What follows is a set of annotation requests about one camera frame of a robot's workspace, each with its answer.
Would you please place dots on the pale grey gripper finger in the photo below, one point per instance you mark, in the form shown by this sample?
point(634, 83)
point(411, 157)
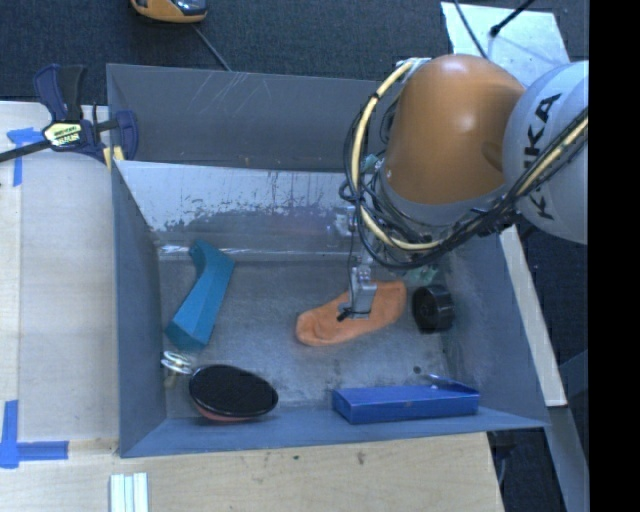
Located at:
point(365, 300)
point(361, 275)

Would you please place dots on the orange sock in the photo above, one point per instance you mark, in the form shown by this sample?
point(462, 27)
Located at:
point(325, 325)

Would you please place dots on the grey metal bin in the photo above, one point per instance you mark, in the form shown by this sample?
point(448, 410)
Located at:
point(280, 300)

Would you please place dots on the blue flat box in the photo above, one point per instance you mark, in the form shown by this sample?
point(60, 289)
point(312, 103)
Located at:
point(405, 402)

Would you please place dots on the black oval dish red rim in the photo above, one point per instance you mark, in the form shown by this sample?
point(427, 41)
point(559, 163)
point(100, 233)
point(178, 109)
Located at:
point(232, 392)

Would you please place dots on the teal angled block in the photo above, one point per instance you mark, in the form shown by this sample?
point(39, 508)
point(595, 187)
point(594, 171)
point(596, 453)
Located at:
point(200, 305)

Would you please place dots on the black cylinder on white bracket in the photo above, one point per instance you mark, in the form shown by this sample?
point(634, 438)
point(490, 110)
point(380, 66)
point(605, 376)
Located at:
point(432, 309)

